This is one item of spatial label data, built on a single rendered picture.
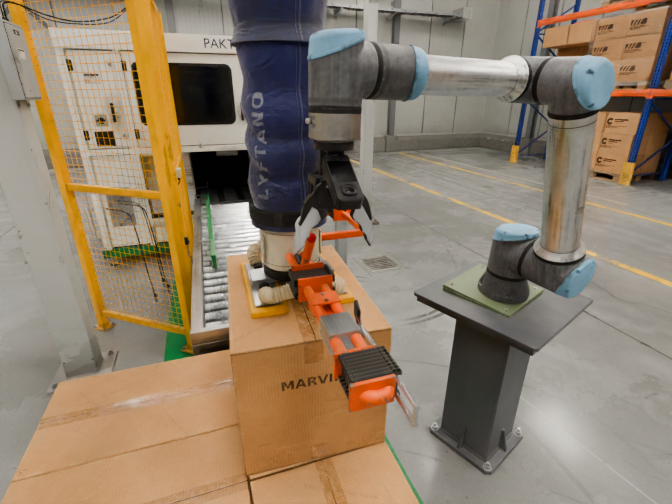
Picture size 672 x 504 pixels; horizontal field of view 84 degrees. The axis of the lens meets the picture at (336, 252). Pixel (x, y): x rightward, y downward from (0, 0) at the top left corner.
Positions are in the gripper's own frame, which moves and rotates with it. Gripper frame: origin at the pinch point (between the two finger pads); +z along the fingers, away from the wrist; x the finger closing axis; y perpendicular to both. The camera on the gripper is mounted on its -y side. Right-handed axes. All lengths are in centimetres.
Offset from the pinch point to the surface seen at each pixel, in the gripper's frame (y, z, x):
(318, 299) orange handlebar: 4.9, 12.6, 1.9
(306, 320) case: 19.7, 26.9, 0.9
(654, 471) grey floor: 3, 118, -148
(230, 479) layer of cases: 12, 68, 24
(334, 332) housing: -7.8, 12.5, 2.4
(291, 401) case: 11.0, 44.5, 7.1
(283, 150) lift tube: 31.4, -15.0, 3.5
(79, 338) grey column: 146, 98, 98
